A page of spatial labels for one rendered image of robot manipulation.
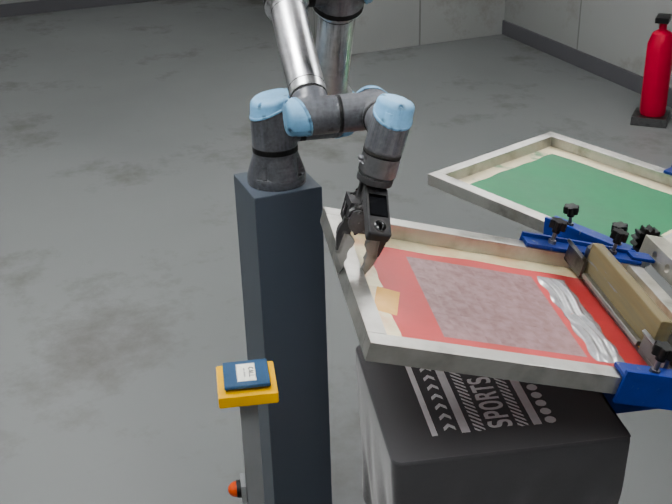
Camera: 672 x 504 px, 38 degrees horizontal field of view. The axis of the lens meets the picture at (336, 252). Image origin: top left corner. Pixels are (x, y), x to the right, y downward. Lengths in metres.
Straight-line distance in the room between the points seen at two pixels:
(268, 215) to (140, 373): 1.67
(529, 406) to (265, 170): 0.89
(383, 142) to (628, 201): 1.39
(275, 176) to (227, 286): 2.14
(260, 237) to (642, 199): 1.22
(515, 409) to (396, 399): 0.25
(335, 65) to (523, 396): 0.87
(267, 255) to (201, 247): 2.45
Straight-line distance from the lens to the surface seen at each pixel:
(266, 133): 2.46
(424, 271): 2.12
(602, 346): 2.05
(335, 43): 2.31
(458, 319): 1.96
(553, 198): 3.08
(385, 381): 2.18
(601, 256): 2.25
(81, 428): 3.78
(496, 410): 2.11
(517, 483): 2.07
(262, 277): 2.56
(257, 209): 2.47
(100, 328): 4.37
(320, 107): 1.91
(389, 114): 1.83
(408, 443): 2.01
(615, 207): 3.06
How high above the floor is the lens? 2.18
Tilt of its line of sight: 27 degrees down
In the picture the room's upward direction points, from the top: 2 degrees counter-clockwise
